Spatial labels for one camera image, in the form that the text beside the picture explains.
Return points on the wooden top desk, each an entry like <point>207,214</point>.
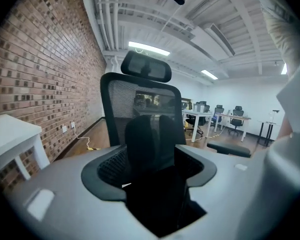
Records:
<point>236,117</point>

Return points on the small ceiling light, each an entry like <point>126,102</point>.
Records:
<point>284,69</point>
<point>209,74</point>

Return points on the black floor lamp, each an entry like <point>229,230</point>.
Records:
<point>276,114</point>

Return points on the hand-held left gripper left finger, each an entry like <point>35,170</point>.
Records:
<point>141,144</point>

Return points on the black mesh office chair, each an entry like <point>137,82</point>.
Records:
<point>142,96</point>

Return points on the white table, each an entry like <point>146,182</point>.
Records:
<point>7,136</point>

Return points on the white desk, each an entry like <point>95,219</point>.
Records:
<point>197,115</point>

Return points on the long ceiling light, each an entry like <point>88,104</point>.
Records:
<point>148,48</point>

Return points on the person's left forearm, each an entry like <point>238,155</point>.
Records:
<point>285,129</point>

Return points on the black side table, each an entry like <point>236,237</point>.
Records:
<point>268,124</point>

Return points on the white wall outlet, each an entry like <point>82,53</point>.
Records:
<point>64,129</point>
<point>73,125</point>

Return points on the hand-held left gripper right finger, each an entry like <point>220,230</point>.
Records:
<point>170,139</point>

